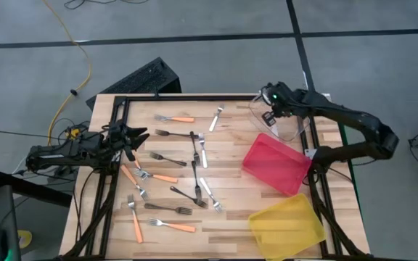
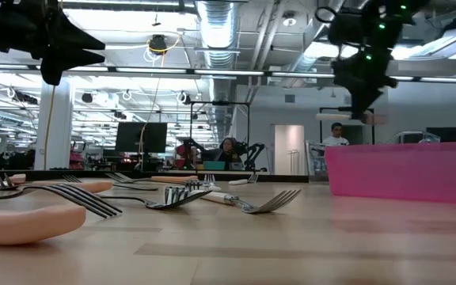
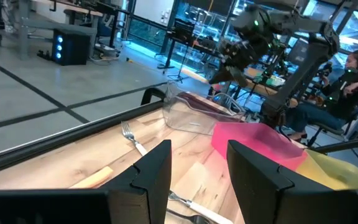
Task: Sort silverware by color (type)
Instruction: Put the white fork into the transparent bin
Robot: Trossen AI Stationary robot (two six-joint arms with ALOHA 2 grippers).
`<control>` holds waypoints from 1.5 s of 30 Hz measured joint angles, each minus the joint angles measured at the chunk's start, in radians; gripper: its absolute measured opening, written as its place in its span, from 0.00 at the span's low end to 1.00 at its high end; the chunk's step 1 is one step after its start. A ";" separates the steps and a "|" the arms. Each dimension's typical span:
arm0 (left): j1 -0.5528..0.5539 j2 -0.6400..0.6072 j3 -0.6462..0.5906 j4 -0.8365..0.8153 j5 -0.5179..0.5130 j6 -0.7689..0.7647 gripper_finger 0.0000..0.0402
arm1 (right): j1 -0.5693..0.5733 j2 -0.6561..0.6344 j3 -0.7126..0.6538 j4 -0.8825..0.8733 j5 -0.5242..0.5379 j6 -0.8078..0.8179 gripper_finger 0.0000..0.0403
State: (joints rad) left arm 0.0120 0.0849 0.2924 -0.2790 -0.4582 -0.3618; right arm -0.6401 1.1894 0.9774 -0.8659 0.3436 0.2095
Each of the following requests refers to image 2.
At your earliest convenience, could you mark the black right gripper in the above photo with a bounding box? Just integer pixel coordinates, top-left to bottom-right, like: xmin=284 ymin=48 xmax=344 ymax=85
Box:
xmin=332 ymin=48 xmax=399 ymax=122

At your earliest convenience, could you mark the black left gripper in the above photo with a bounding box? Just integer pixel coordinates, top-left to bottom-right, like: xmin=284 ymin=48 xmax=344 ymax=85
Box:
xmin=0 ymin=0 xmax=107 ymax=86

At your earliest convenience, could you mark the fork with peach handle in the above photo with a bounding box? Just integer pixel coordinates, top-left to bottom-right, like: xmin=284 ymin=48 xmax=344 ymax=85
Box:
xmin=0 ymin=184 xmax=123 ymax=219

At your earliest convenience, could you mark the white handled silver fork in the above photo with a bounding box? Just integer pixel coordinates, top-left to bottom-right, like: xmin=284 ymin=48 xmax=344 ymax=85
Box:
xmin=200 ymin=188 xmax=302 ymax=215
xmin=227 ymin=173 xmax=259 ymax=186
xmin=202 ymin=173 xmax=223 ymax=193

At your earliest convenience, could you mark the black metal fork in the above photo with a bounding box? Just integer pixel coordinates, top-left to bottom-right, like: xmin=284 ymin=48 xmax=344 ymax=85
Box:
xmin=112 ymin=182 xmax=160 ymax=192
xmin=163 ymin=185 xmax=192 ymax=205
xmin=100 ymin=188 xmax=213 ymax=211
xmin=183 ymin=180 xmax=205 ymax=192

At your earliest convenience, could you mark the clear plastic bin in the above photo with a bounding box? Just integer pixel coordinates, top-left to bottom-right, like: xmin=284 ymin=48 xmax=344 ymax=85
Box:
xmin=304 ymin=130 xmax=442 ymax=183

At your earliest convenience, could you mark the white pillar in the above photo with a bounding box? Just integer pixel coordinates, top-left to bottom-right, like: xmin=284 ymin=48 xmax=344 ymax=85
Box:
xmin=33 ymin=77 xmax=74 ymax=171

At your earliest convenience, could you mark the pink plastic bin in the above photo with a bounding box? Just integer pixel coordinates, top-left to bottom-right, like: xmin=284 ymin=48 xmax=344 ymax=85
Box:
xmin=325 ymin=141 xmax=456 ymax=207

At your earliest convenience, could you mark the white door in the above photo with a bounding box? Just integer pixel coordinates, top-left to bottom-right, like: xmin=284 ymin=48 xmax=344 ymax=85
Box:
xmin=274 ymin=124 xmax=306 ymax=176

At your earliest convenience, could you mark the dark wide monitor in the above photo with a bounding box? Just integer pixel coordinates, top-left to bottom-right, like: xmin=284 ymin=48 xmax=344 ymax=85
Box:
xmin=425 ymin=126 xmax=456 ymax=143

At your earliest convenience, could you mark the black monitor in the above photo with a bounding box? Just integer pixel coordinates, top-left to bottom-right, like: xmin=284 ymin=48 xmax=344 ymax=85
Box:
xmin=115 ymin=121 xmax=169 ymax=154

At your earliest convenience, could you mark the long LED light bar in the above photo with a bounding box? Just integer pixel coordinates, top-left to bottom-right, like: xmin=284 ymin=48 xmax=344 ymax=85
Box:
xmin=0 ymin=62 xmax=456 ymax=85

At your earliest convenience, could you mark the black rectangular frame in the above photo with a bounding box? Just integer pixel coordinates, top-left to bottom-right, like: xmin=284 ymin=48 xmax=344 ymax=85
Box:
xmin=189 ymin=101 xmax=252 ymax=172
xmin=318 ymin=105 xmax=375 ymax=146

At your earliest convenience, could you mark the smooth silver air duct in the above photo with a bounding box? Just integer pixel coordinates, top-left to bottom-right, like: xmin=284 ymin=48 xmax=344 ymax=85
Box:
xmin=291 ymin=0 xmax=334 ymax=80

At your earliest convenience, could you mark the black ceiling camera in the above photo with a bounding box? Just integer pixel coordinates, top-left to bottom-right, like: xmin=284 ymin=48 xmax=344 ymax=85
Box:
xmin=148 ymin=34 xmax=169 ymax=55

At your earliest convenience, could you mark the black table frame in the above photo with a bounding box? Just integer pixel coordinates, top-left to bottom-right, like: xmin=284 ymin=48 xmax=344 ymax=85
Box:
xmin=0 ymin=169 xmax=310 ymax=184

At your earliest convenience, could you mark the ribbed silver air duct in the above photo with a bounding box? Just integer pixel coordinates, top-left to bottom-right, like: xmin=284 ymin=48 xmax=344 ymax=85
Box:
xmin=195 ymin=0 xmax=240 ymax=135

